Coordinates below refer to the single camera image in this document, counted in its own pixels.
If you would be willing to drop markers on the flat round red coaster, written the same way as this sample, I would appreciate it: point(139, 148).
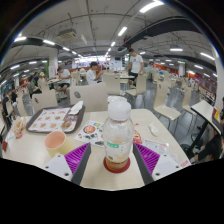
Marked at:
point(106, 168)

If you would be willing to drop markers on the clear tea bottle white cap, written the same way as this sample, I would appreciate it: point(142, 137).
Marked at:
point(117, 140)

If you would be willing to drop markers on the group of beige chairs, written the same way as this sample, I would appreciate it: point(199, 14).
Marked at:
point(112, 84)

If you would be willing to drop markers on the white paper napkin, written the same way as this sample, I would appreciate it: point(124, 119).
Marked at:
point(76, 107)

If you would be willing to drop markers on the group of ceiling lights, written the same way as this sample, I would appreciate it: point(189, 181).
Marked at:
point(151, 6)

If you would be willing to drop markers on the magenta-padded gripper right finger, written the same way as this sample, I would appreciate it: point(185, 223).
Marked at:
point(166, 165)

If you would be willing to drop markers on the printed paper tray liner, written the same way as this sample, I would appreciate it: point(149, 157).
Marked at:
point(50, 120)

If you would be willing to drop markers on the person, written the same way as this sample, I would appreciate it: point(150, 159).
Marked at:
point(91, 76)
point(213, 146)
point(32, 87)
point(64, 78)
point(42, 78)
point(7, 101)
point(136, 65)

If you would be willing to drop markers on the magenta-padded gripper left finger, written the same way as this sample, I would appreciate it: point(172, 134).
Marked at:
point(58, 165)

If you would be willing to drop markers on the white printed paper card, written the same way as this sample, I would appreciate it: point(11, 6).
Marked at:
point(156, 146)

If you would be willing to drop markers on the beige chair with round hole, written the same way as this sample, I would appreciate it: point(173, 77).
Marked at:
point(90, 97)
point(45, 100)

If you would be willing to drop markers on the yellow mug pink inside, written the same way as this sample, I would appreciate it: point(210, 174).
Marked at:
point(55, 140)

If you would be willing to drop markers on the crumpled white tissue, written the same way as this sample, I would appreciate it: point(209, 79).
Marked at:
point(153, 129)

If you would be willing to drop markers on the dark brown food tray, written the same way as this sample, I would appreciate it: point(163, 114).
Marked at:
point(78, 121)

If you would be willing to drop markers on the ceiling air conditioner unit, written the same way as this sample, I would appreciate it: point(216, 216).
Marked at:
point(67, 34)

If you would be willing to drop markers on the colourful printed paper flyer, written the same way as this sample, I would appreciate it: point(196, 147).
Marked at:
point(90, 130)

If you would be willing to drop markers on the small red paper leaflet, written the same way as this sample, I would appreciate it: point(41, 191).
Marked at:
point(137, 136)

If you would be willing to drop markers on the clear plastic bag with food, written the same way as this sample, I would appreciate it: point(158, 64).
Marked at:
point(19, 126)

